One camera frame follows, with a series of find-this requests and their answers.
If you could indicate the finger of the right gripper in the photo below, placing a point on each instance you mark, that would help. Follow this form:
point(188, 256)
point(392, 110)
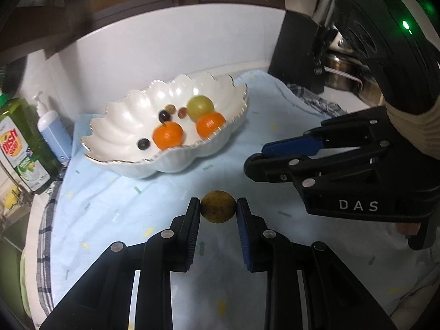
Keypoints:
point(302, 145)
point(280, 169)

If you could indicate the white scalloped ceramic bowl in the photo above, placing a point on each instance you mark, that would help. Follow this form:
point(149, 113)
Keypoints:
point(111, 143)

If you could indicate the green round fruit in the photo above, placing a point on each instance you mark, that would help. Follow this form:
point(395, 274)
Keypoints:
point(199, 105)

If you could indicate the green dish soap bottle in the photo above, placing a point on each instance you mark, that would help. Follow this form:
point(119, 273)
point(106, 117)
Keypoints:
point(24, 147)

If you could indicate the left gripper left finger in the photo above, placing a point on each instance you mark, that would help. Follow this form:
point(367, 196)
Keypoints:
point(101, 298)

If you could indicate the brown longan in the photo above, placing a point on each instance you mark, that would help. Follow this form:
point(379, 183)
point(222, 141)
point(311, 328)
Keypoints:
point(218, 207)
point(170, 109)

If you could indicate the yellow sponge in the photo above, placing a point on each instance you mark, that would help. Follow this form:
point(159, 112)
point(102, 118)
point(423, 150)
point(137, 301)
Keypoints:
point(12, 198)

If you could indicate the orange tangerine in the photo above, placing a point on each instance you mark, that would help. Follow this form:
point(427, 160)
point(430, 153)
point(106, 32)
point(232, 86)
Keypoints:
point(208, 123)
point(168, 135)

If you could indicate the steel cooking pot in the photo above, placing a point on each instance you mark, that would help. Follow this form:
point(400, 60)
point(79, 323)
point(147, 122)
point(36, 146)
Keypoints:
point(346, 73)

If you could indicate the light blue cloth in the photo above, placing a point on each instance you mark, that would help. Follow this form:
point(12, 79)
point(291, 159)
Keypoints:
point(219, 293)

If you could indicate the black knife block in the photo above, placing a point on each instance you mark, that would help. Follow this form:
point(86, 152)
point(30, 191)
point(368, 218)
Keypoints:
point(298, 56)

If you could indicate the blue pump soap bottle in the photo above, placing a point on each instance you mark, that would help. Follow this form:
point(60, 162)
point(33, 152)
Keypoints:
point(53, 131)

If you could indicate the dark grape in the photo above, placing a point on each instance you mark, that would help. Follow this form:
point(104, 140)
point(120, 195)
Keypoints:
point(164, 116)
point(143, 144)

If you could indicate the person's right hand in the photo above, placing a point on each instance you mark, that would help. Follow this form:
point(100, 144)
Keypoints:
point(408, 229)

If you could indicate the dark grape bottom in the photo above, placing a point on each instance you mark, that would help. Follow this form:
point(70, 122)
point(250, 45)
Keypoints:
point(143, 144)

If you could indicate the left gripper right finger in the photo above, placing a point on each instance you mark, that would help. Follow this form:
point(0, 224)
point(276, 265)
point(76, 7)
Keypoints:
point(307, 287)

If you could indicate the red jujube date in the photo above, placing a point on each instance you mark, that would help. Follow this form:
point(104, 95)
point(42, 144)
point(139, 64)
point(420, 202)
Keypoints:
point(182, 112)

